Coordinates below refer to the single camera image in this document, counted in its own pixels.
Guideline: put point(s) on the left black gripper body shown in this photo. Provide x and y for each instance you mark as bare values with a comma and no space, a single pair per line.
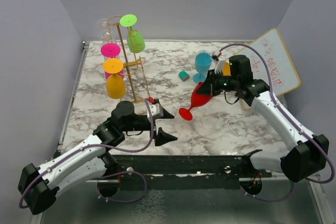
139,124

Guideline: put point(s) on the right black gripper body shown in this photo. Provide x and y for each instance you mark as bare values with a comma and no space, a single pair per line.
220,83

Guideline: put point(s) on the red wine glass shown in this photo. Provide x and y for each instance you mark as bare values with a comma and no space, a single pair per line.
197,100

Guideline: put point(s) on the orange wine glass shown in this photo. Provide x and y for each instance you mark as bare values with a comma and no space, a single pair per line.
115,85
226,69

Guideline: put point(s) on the blue wine glass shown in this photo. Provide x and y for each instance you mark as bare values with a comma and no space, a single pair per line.
203,62

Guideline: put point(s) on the gold wire glass rack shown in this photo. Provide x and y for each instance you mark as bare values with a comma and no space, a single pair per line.
136,85

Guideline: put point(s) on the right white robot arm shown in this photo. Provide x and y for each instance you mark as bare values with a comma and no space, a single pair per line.
307,152

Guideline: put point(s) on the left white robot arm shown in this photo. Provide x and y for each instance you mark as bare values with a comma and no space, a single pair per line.
40,186

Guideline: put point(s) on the pink wine glass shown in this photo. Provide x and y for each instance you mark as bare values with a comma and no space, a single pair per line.
110,50

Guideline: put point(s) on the green wine glass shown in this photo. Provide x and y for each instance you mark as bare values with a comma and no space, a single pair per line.
134,39

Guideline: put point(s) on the clear wine glass lower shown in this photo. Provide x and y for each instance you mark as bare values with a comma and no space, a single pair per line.
105,36

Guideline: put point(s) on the clear wine glass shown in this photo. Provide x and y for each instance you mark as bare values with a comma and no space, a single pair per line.
103,23
105,36

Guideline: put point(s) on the clear wine glass upper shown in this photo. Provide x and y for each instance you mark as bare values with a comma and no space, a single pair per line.
103,23

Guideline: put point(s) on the green grey eraser block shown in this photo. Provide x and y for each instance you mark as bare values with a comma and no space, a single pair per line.
183,75

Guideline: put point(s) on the blue white round jar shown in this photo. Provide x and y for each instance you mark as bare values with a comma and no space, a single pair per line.
204,51

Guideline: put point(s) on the yellow framed whiteboard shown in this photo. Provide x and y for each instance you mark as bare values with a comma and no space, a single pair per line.
283,75

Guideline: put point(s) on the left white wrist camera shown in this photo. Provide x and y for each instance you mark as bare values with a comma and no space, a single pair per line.
155,109

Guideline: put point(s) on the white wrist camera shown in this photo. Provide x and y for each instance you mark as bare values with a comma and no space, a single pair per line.
155,109
219,62

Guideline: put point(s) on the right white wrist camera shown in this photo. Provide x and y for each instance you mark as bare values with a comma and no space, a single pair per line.
219,62

